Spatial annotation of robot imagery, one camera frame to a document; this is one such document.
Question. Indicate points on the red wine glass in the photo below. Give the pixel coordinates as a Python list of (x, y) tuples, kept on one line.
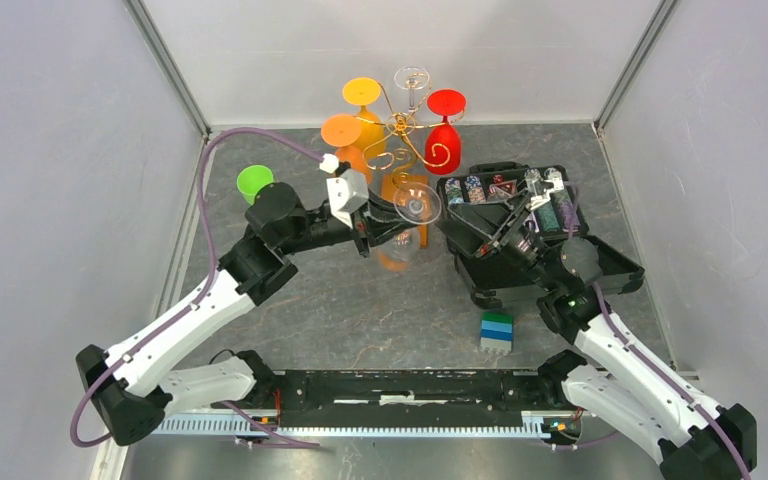
[(443, 146)]

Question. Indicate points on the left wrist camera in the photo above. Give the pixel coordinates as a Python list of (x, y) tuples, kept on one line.
[(347, 193)]

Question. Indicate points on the black poker chip case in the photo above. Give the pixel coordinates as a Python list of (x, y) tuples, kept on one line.
[(572, 259)]

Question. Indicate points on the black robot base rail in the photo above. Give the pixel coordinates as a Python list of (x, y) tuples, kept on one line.
[(407, 398)]

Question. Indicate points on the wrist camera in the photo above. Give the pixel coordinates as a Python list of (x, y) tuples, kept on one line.
[(347, 193), (541, 187)]

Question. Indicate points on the blue green toy block stack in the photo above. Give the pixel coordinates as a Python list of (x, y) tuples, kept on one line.
[(496, 332)]

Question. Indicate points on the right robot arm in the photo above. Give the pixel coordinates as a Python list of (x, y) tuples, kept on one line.
[(609, 372)]

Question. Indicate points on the yellow wine glass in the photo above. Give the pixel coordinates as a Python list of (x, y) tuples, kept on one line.
[(363, 92)]

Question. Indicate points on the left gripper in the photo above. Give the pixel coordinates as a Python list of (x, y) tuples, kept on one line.
[(378, 221)]

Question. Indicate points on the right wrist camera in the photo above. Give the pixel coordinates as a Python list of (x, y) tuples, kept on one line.
[(541, 187)]

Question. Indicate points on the clear wine glass back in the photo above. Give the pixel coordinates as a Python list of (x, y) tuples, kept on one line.
[(412, 79)]

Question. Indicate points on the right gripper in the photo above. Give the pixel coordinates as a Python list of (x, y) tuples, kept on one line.
[(489, 216)]

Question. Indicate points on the gold wire wooden glass rack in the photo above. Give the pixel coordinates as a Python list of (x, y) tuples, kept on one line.
[(406, 136)]

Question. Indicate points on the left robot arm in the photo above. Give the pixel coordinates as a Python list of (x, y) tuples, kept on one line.
[(134, 385)]

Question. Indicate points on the clear wine glass front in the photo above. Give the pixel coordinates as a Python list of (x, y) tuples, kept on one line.
[(418, 205)]

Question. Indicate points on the clear wine glass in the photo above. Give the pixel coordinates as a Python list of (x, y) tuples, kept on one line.
[(418, 205), (412, 79)]

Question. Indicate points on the orange wine glass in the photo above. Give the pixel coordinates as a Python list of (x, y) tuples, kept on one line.
[(342, 131)]

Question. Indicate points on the green wine glass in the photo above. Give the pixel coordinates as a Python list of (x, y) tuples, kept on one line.
[(251, 180)]

